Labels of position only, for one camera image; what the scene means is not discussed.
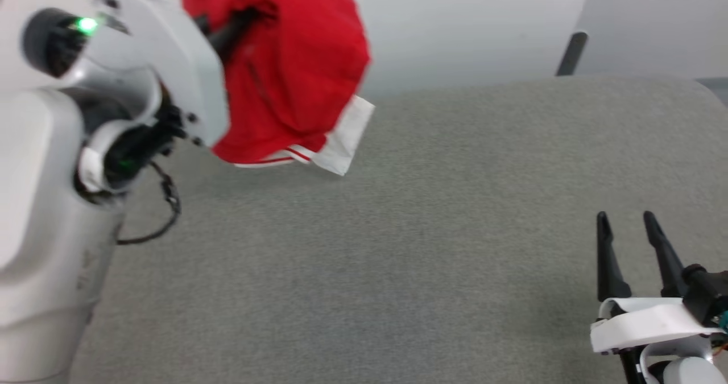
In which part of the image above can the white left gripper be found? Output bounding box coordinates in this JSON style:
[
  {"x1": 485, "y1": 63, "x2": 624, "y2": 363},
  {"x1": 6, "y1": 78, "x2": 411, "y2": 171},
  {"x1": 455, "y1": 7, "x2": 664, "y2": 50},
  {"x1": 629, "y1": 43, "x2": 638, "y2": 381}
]
[{"x1": 77, "y1": 0, "x2": 261, "y2": 147}]

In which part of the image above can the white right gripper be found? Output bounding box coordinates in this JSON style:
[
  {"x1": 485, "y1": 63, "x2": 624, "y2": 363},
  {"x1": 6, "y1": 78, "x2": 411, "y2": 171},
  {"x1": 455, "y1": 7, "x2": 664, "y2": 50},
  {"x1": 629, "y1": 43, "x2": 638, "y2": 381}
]
[{"x1": 590, "y1": 210, "x2": 723, "y2": 355}]

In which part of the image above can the red white basketball jersey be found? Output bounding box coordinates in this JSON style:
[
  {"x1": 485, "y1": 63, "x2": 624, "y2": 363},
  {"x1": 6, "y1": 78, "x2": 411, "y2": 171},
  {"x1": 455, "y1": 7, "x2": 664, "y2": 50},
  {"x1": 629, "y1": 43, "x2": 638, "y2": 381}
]
[{"x1": 181, "y1": 0, "x2": 376, "y2": 176}]

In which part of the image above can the dark grey metal pole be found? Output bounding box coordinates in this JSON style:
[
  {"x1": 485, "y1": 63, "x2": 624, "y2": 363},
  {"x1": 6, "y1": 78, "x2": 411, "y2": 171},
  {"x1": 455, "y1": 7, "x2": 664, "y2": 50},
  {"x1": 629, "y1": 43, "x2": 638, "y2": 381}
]
[{"x1": 556, "y1": 31, "x2": 589, "y2": 76}]

